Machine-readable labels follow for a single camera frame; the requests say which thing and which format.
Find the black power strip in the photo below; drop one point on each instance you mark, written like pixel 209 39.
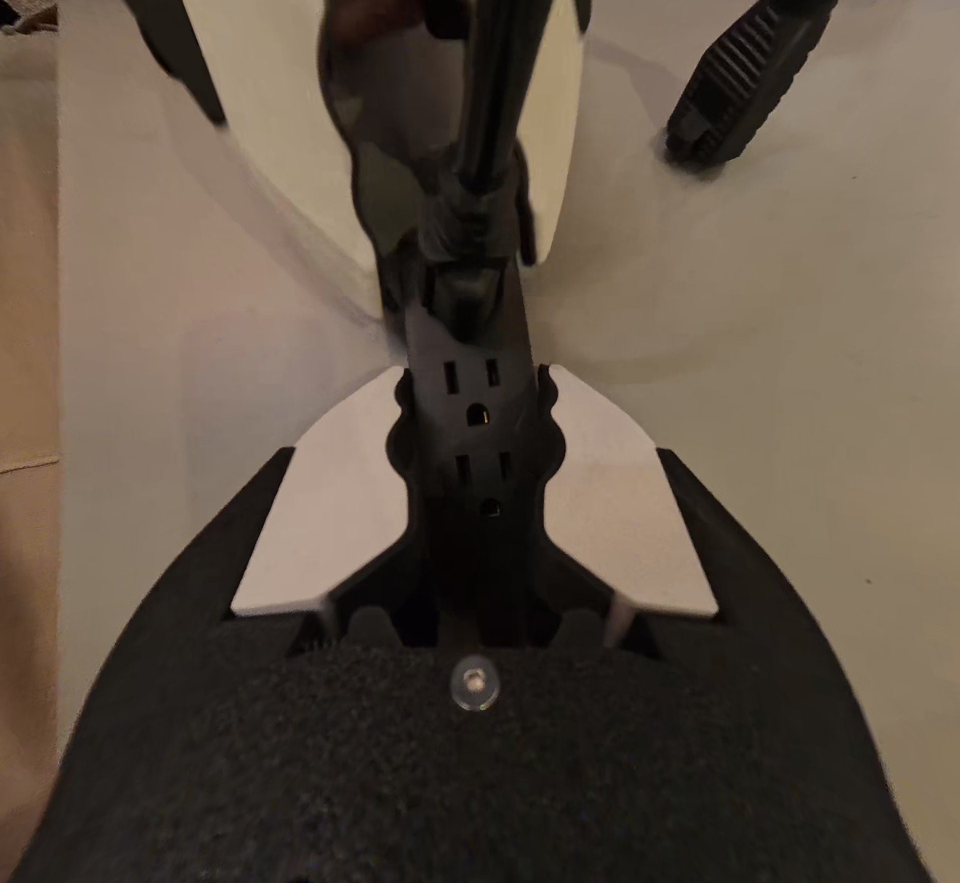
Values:
pixel 472 440

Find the person's beige pants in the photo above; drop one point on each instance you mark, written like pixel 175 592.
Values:
pixel 30 373

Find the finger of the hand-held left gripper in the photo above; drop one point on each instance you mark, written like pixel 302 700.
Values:
pixel 559 110
pixel 262 73

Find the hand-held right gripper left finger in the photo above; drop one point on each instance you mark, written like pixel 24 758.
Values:
pixel 330 508

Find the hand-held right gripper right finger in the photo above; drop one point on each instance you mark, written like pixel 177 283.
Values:
pixel 630 515

